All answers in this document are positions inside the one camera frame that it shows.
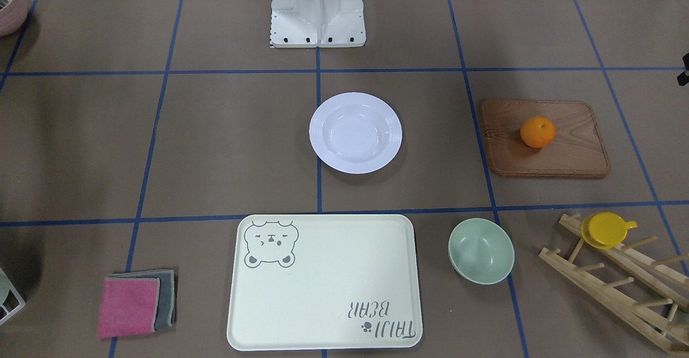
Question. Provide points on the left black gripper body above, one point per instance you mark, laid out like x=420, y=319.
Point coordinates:
x=685, y=70

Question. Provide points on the orange fruit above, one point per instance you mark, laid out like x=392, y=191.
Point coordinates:
x=537, y=132

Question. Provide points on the white round plate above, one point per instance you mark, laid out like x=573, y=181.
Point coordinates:
x=355, y=133

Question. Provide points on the cream bear tray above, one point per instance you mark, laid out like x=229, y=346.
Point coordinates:
x=324, y=282

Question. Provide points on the wooden cutting board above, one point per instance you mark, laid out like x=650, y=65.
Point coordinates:
x=577, y=150

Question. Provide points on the yellow cup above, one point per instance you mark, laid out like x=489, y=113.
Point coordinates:
x=605, y=230

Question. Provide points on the wooden peg drying rack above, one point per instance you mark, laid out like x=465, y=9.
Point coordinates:
x=648, y=299

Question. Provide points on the green bowl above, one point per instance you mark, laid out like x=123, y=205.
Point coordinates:
x=481, y=251

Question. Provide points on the grey cloth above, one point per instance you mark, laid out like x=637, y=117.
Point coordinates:
x=166, y=297

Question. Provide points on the pink cloth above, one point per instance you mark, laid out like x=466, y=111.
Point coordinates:
x=128, y=307

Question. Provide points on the pink bowl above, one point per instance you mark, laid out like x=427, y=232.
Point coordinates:
x=13, y=16

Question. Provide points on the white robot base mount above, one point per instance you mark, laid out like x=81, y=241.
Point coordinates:
x=317, y=23

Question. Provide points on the white wire cup rack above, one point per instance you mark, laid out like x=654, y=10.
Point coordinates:
x=12, y=302

